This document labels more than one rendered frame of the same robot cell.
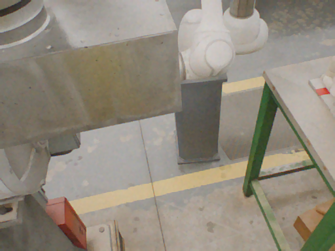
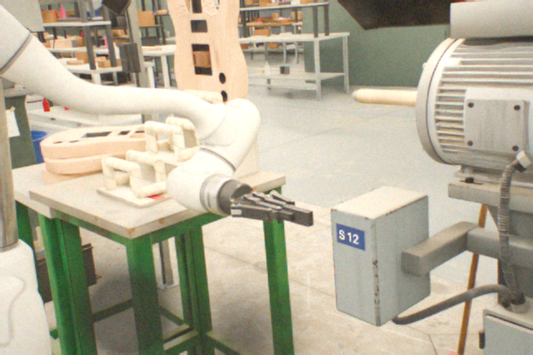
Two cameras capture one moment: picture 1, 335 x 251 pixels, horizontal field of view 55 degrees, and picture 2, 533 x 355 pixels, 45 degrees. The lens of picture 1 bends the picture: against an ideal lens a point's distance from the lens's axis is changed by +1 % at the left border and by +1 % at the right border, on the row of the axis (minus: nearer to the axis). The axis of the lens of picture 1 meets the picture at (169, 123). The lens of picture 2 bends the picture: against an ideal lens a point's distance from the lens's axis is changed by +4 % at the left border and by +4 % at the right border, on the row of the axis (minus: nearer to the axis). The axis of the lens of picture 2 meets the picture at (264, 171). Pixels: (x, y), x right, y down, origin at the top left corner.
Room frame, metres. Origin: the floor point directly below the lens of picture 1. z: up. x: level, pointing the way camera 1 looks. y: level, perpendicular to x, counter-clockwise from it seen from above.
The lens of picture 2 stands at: (1.46, 1.11, 1.48)
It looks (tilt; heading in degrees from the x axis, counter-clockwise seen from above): 15 degrees down; 236
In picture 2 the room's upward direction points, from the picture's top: 5 degrees counter-clockwise
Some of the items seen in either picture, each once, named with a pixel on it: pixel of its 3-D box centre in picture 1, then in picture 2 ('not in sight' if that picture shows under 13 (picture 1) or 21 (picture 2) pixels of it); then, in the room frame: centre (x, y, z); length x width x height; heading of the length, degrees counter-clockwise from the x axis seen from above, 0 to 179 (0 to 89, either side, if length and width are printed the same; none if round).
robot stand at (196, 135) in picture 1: (195, 110); not in sight; (1.26, -0.16, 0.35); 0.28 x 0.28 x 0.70; 0
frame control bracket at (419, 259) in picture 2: not in sight; (442, 247); (0.61, 0.41, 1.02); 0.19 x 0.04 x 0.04; 7
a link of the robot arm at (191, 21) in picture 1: (197, 34); (2, 332); (1.25, -0.17, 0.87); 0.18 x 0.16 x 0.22; 80
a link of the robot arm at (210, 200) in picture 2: (173, 68); (224, 195); (0.80, -0.03, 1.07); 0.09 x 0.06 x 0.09; 7
